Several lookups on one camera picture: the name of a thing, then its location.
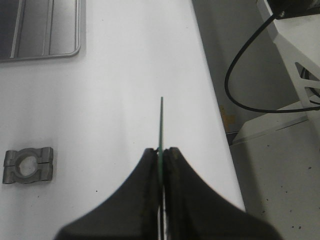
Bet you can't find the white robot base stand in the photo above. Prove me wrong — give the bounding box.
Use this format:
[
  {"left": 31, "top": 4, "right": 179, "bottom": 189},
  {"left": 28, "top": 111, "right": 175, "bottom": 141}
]
[{"left": 231, "top": 14, "right": 320, "bottom": 240}]

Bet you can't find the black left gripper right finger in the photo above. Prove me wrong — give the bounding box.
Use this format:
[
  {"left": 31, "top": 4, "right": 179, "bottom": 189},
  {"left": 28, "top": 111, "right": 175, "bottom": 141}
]
[{"left": 163, "top": 147, "right": 280, "bottom": 240}]

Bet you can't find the black cable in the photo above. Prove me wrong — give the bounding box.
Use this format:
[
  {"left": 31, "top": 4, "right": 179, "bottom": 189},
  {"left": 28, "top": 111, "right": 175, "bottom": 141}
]
[{"left": 224, "top": 13, "right": 320, "bottom": 113}]

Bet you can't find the grey metal tray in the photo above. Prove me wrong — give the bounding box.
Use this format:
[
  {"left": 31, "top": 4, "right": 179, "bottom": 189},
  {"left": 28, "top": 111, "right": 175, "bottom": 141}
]
[{"left": 0, "top": 0, "right": 82, "bottom": 62}]

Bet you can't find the grey metal clamp block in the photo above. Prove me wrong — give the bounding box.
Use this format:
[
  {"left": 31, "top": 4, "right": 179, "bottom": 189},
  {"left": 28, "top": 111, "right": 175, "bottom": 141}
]
[{"left": 2, "top": 147, "right": 54, "bottom": 184}]

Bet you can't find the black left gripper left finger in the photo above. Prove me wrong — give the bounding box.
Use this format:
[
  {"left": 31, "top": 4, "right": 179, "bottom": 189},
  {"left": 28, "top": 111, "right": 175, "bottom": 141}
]
[{"left": 55, "top": 148, "right": 160, "bottom": 240}]

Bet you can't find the green perforated circuit board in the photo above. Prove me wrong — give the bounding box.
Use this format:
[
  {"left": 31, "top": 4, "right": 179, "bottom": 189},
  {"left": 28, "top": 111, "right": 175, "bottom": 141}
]
[{"left": 157, "top": 96, "right": 165, "bottom": 240}]

